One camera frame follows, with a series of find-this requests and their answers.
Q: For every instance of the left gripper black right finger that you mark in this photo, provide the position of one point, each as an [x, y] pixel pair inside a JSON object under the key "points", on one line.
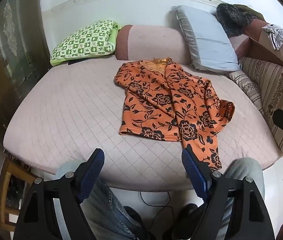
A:
{"points": [[221, 199]]}

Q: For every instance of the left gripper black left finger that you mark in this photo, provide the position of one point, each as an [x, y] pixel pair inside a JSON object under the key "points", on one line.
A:
{"points": [[37, 218]]}

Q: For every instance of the orange black floral blouse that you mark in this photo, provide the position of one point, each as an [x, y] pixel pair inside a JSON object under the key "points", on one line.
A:
{"points": [[164, 102]]}

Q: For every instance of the beige striped floral cushion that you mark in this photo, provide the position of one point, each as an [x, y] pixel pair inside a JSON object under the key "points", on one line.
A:
{"points": [[269, 78]]}

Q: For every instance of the wooden chair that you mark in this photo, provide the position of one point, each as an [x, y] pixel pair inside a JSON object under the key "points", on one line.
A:
{"points": [[13, 181]]}

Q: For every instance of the person's right jeans leg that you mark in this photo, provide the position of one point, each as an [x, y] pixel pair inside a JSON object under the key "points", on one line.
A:
{"points": [[234, 192]]}

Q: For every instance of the small striped cushion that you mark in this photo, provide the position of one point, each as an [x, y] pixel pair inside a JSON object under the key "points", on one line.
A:
{"points": [[250, 88]]}

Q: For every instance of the pink brown folded quilt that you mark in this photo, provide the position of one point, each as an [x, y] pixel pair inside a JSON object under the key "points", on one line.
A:
{"points": [[254, 43]]}

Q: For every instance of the white grey crumpled cloth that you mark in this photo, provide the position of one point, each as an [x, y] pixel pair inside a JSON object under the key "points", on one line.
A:
{"points": [[275, 35]]}

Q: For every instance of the light blue pillow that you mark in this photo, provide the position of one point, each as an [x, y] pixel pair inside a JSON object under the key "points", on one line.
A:
{"points": [[210, 48]]}

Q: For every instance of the pink quilted mattress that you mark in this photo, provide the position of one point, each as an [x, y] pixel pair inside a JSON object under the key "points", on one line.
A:
{"points": [[77, 108]]}

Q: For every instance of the black furry cushion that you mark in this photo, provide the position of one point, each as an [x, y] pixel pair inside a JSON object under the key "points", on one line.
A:
{"points": [[233, 19]]}

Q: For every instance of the olive green cloth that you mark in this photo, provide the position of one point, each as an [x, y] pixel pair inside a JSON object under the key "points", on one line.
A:
{"points": [[254, 13]]}

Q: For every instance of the wooden glass-panel wardrobe door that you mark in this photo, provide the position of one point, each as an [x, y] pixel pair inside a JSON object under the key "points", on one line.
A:
{"points": [[24, 55]]}

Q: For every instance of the pink bolster cushion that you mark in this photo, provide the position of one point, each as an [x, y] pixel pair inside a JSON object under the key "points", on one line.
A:
{"points": [[148, 42]]}

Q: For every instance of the green white patterned pillow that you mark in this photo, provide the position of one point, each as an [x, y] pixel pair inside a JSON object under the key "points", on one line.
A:
{"points": [[95, 40]]}

